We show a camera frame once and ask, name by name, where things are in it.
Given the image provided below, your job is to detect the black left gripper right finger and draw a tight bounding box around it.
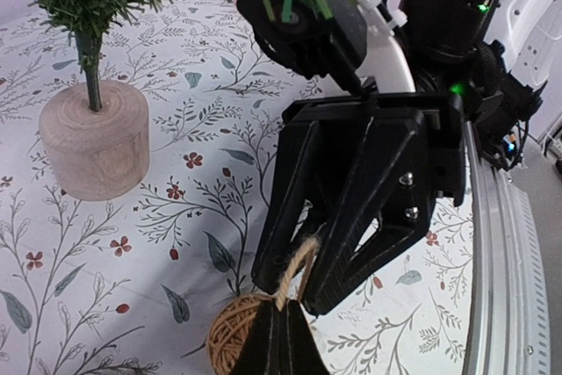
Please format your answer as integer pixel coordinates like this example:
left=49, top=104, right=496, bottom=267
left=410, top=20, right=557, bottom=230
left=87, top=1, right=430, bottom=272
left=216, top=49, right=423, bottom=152
left=278, top=299, right=329, bottom=375

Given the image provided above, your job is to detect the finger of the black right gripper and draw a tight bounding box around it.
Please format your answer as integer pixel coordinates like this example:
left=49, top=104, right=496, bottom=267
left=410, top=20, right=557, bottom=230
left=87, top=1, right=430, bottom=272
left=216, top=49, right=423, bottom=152
left=251, top=120, right=346, bottom=293

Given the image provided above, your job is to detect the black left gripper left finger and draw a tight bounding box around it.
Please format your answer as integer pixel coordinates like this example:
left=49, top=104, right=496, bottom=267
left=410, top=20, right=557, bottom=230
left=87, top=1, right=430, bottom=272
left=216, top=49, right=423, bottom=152
left=230, top=298, right=281, bottom=375

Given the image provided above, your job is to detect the front aluminium rail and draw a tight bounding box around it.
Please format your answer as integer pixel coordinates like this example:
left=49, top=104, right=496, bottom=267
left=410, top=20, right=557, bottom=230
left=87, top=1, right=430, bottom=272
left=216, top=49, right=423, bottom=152
left=463, top=125, right=551, bottom=375

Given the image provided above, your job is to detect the floral patterned table mat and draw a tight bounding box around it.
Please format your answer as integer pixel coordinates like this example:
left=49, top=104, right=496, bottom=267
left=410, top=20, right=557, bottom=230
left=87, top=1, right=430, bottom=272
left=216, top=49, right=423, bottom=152
left=0, top=0, right=479, bottom=375

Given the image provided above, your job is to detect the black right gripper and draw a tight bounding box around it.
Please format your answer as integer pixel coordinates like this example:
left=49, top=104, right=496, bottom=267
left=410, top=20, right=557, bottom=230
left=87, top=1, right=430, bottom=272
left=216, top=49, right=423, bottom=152
left=282, top=91, right=466, bottom=316

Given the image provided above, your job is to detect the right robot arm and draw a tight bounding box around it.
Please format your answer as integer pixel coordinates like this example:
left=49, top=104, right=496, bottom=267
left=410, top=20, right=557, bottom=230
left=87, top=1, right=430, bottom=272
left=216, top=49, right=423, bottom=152
left=236, top=0, right=559, bottom=315

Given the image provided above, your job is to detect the small green christmas tree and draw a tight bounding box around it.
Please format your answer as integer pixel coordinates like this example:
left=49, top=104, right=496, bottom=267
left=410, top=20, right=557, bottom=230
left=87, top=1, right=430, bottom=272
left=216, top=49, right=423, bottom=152
left=1, top=0, right=337, bottom=207

